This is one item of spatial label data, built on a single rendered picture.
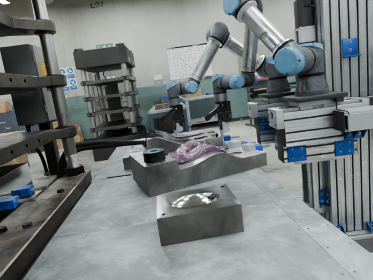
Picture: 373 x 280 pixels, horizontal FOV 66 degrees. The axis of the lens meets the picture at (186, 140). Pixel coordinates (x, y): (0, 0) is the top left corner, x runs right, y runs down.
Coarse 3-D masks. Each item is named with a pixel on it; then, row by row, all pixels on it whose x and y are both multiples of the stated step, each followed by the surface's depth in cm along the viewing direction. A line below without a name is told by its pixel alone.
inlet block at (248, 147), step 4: (244, 144) 121; (248, 144) 120; (252, 144) 119; (256, 144) 123; (260, 144) 122; (268, 144) 125; (244, 148) 121; (248, 148) 118; (252, 148) 119; (256, 148) 120; (260, 148) 121
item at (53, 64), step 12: (36, 0) 130; (36, 12) 131; (48, 36) 134; (48, 48) 134; (48, 60) 135; (48, 72) 136; (60, 96) 138; (60, 108) 139; (60, 120) 140; (72, 144) 143; (72, 156) 144; (72, 168) 143
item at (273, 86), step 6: (270, 78) 181; (276, 78) 178; (282, 78) 177; (270, 84) 181; (276, 84) 178; (282, 84) 177; (288, 84) 180; (270, 90) 180; (276, 90) 178; (282, 90) 177; (288, 90) 178
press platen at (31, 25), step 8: (0, 16) 110; (8, 16) 117; (0, 24) 112; (8, 24) 116; (16, 24) 121; (24, 24) 124; (32, 24) 126; (40, 24) 129; (48, 24) 131; (0, 32) 123; (8, 32) 125; (16, 32) 127; (24, 32) 130; (32, 32) 132; (40, 32) 132; (48, 32) 133
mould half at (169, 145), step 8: (168, 136) 152; (176, 136) 161; (184, 136) 160; (200, 136) 151; (208, 136) 147; (152, 144) 138; (160, 144) 138; (168, 144) 139; (176, 144) 139; (216, 144) 141; (128, 152) 149; (136, 152) 146; (168, 152) 139; (128, 160) 138; (128, 168) 139
